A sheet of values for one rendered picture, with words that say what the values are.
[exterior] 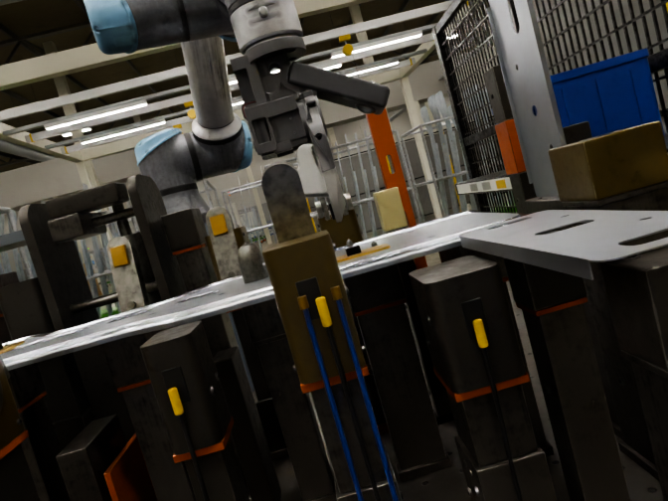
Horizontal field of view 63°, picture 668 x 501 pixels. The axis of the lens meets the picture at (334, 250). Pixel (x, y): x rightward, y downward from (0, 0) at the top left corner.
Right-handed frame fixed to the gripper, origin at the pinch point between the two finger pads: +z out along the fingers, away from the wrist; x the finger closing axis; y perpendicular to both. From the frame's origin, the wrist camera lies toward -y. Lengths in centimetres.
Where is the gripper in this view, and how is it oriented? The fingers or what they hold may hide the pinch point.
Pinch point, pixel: (341, 211)
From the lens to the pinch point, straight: 64.6
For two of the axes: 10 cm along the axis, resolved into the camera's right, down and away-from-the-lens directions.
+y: -9.6, 2.9, -0.2
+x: 0.5, 0.9, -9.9
